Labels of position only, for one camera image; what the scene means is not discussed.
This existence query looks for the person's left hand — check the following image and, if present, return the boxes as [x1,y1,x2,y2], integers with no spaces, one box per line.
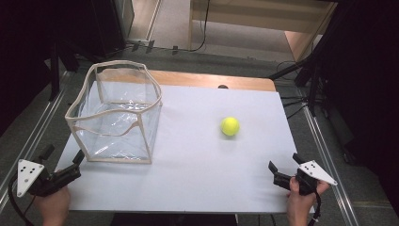
[33,186,72,226]

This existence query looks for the clear plastic bin beige trim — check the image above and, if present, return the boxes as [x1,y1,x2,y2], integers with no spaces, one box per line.
[64,59,164,165]

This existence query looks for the yellow tennis ball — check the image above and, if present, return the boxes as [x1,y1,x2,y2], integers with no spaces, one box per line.
[220,116,241,137]

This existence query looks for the person's right hand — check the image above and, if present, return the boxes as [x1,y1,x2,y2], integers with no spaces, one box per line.
[285,176,330,226]

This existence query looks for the black hanging cable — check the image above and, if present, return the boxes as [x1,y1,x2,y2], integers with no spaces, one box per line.
[187,0,212,53]

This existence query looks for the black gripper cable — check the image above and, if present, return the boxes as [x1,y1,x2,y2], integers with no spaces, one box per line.
[308,191,323,226]
[7,175,36,226]

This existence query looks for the dark curtain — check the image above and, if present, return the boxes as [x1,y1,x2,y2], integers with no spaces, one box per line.
[313,0,399,208]
[0,0,126,137]

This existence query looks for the metal floor rail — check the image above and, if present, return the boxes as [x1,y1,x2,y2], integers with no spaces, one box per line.
[0,71,78,215]
[300,102,361,226]

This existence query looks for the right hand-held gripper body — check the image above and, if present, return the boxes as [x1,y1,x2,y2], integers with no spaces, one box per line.
[272,160,339,197]

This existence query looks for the black tripod stand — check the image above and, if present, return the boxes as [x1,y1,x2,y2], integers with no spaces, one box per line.
[267,31,328,118]

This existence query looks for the light wooden furniture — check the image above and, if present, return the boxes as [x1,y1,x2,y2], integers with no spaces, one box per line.
[187,0,339,62]

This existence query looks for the white table sheet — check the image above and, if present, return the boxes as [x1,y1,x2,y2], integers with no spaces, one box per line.
[56,84,315,215]

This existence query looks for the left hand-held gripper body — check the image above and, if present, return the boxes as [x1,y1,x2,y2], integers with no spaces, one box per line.
[16,158,83,199]

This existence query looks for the black floor cables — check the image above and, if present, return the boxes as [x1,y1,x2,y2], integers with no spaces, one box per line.
[275,59,310,121]

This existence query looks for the black metal stand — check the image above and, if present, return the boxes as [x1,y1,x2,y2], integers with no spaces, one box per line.
[46,39,81,102]

